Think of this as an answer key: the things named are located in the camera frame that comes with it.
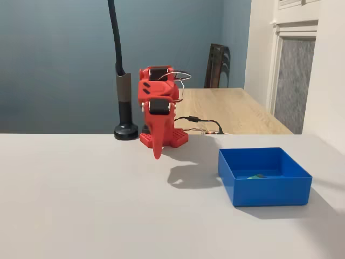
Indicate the green lego block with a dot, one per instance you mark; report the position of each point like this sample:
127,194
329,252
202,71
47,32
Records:
258,176

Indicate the red robot arm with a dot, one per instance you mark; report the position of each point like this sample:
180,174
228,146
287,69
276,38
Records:
156,86

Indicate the blue plastic bin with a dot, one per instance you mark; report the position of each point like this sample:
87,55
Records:
269,191

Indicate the black table clamp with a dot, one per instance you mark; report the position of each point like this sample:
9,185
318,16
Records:
145,129

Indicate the small controller board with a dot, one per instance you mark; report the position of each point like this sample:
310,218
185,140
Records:
208,132

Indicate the dark folded chair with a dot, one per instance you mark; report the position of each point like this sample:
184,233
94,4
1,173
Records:
217,67

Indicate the light wooden table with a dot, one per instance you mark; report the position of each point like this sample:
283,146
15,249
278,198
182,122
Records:
231,110

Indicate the white framed frosted window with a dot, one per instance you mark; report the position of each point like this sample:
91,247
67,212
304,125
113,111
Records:
293,81

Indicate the black gooseneck camera stand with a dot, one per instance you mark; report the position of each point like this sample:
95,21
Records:
123,108

